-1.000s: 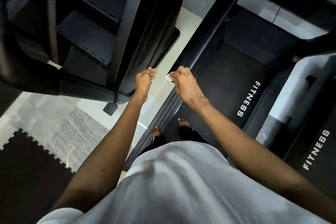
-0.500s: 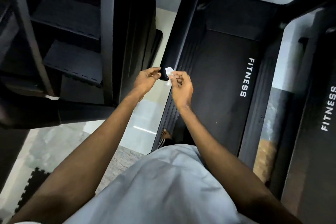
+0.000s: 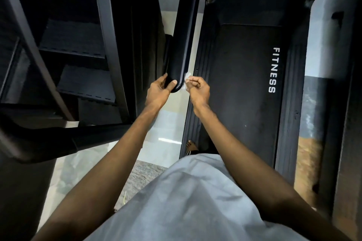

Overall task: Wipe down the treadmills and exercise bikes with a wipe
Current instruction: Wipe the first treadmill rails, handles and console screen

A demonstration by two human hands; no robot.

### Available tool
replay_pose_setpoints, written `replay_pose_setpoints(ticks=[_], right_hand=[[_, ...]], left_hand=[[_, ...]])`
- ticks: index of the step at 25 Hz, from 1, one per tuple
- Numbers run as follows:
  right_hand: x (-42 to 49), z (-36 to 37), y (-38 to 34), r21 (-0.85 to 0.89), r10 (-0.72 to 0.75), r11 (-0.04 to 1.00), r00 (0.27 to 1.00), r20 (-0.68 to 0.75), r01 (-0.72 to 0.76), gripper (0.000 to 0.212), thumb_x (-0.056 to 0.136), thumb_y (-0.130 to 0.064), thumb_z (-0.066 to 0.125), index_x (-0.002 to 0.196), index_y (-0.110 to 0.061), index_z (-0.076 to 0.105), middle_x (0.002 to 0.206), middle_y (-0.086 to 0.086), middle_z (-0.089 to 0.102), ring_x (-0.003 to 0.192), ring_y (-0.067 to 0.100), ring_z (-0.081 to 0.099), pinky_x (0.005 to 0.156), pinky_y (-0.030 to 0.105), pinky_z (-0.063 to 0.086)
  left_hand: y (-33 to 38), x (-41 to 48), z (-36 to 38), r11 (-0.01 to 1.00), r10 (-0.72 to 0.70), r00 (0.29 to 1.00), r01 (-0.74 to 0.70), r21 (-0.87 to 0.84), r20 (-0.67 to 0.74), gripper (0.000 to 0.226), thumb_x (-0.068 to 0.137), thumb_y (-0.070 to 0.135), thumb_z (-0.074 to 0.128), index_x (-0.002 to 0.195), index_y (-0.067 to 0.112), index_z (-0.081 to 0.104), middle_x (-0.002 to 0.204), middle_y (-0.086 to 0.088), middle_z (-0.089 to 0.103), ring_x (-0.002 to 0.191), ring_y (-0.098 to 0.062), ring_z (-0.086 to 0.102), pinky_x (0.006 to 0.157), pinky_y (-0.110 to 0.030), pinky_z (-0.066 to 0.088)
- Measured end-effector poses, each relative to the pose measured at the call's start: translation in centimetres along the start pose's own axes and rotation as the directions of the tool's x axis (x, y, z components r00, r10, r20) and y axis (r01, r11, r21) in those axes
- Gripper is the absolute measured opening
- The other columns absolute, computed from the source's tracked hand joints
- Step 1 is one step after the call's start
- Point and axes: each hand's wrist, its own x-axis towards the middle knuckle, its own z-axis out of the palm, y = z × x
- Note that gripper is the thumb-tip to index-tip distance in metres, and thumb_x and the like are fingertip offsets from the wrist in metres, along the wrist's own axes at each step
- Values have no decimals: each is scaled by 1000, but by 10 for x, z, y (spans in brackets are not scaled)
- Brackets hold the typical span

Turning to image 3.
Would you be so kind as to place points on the person's right hand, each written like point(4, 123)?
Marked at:
point(199, 91)

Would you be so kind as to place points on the person's left hand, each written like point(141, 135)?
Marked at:
point(157, 94)

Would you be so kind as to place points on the small white wipe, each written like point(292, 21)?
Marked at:
point(188, 76)

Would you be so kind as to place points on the person's right forearm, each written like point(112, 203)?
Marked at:
point(260, 170)

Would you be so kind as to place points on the person's left forearm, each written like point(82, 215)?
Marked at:
point(96, 187)

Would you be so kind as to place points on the person's bare foot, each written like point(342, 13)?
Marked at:
point(192, 146)

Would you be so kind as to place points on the black stair climber machine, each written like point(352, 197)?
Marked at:
point(85, 34)

